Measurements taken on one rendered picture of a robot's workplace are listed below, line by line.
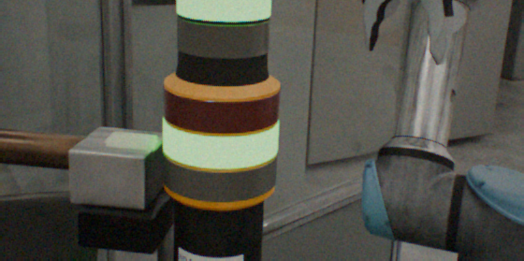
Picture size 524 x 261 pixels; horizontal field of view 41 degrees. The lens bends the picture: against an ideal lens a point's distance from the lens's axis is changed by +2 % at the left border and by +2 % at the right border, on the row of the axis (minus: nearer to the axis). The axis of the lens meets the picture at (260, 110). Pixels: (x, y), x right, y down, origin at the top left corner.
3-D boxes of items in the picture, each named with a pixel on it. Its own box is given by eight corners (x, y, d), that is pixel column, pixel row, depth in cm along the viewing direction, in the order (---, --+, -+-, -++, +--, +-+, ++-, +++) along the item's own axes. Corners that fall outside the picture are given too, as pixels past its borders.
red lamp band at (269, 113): (147, 128, 24) (146, 94, 24) (181, 95, 28) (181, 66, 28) (269, 139, 24) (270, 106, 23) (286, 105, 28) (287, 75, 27)
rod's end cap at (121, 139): (97, 140, 26) (149, 145, 26) (117, 123, 28) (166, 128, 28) (98, 189, 27) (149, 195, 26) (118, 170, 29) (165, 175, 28)
